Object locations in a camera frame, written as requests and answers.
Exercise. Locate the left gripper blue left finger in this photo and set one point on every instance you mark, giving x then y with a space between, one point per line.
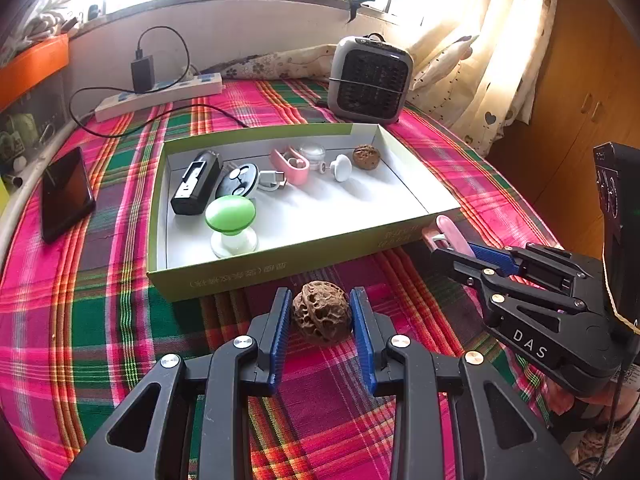
248 366

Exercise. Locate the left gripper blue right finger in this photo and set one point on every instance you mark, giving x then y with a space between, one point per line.
392 364

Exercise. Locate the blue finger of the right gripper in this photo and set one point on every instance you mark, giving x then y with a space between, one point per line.
487 277
545 266

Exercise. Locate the pink oblong case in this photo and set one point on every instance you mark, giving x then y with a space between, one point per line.
443 233

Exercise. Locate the dark brown carved walnut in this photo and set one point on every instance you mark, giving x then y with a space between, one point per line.
322 314

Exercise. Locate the green round knob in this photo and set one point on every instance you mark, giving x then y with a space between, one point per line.
230 218

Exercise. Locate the white round knob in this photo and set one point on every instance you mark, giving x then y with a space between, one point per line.
340 169

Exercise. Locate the green white cardboard box tray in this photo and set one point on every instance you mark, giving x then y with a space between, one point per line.
299 228

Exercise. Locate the plaid bed sheet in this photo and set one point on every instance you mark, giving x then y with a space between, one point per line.
81 323

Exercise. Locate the brown walnut in tray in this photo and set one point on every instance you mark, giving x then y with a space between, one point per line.
366 157

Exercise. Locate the wooden wardrobe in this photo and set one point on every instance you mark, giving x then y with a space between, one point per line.
587 93

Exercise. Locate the black white round device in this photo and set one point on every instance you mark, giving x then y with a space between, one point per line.
239 181

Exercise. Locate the black rectangular battery case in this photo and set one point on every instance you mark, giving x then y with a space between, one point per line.
196 185

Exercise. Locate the cream heart-pattern curtain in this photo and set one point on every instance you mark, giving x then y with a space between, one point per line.
476 65

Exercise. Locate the pink silicone clip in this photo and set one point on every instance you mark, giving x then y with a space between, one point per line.
293 164

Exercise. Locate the small clear cream jar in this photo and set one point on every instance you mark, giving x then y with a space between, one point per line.
316 156

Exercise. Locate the grey portable fan heater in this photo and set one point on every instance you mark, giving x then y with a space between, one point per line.
369 80

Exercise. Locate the black smartphone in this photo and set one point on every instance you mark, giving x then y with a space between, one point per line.
66 196

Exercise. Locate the floral pillow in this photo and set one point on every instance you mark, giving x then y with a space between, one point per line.
311 63

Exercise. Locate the white power strip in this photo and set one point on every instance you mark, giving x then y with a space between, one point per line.
127 102

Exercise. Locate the black window latch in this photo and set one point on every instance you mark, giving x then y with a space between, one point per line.
354 6

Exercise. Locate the black charger adapter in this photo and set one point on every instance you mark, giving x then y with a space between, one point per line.
142 72

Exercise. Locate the orange storage bin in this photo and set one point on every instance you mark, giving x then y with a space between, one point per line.
31 67

